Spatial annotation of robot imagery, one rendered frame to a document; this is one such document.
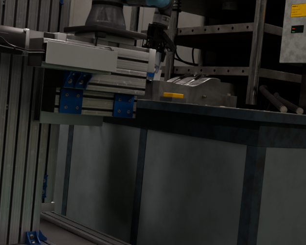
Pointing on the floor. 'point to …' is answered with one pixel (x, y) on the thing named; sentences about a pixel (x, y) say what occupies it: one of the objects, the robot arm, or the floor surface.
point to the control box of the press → (301, 47)
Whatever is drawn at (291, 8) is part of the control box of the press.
